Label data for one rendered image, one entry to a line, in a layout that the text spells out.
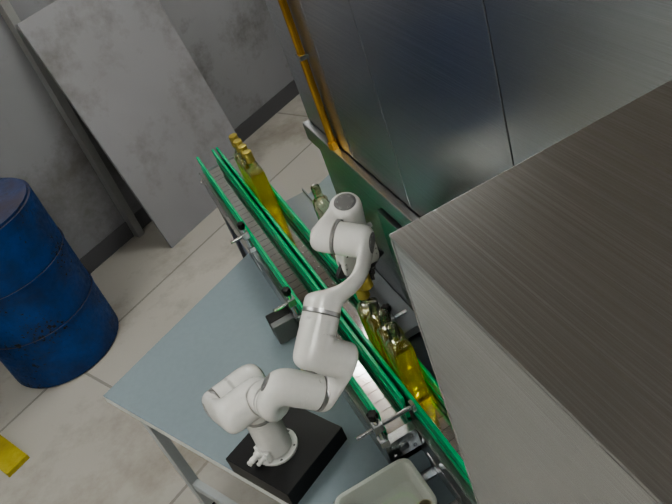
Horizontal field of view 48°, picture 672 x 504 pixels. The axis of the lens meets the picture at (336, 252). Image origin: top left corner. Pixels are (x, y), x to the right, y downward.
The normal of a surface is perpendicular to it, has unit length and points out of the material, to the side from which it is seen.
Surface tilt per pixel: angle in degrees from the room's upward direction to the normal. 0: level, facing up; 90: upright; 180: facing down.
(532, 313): 0
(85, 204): 90
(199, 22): 90
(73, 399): 0
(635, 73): 90
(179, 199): 79
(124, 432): 0
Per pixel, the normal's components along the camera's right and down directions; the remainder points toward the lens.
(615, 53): -0.86, 0.47
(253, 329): -0.29, -0.75
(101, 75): 0.68, 0.05
